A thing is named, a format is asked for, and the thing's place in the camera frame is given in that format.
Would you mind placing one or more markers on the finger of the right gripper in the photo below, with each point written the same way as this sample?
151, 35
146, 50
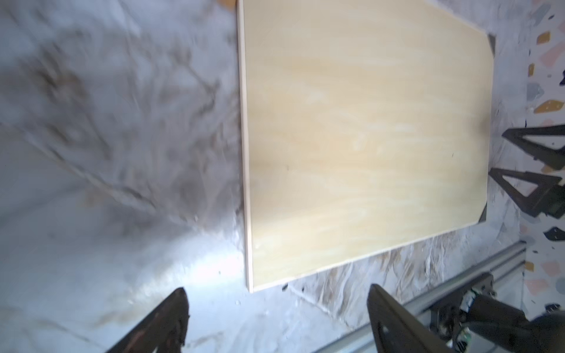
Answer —
534, 194
554, 158

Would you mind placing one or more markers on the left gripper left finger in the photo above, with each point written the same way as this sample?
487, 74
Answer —
162, 330

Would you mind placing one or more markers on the light wooden board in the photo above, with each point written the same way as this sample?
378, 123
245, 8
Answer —
365, 127

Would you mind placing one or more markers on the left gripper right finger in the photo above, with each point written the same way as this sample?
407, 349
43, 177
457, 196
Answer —
395, 329

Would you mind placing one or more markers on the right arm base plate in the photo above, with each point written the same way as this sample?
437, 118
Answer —
446, 312

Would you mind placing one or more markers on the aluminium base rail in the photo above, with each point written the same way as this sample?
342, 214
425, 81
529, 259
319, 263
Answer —
499, 268

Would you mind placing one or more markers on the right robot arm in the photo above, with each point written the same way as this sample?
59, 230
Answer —
509, 328

